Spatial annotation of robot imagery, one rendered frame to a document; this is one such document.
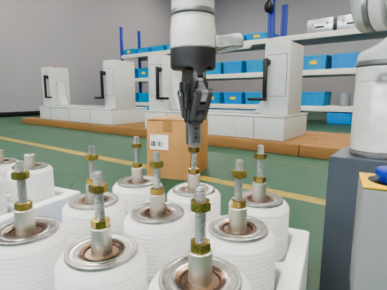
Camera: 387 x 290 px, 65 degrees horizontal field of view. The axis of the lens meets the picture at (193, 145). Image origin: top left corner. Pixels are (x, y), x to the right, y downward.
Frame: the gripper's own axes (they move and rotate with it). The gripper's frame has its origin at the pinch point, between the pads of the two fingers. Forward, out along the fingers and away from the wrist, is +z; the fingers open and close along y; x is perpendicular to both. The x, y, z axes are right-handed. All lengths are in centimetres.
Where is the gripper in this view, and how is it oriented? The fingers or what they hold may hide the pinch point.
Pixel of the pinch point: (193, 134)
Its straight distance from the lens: 52.0
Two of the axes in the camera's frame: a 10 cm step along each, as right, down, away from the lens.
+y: 2.9, 1.6, -9.4
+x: 9.6, -0.5, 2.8
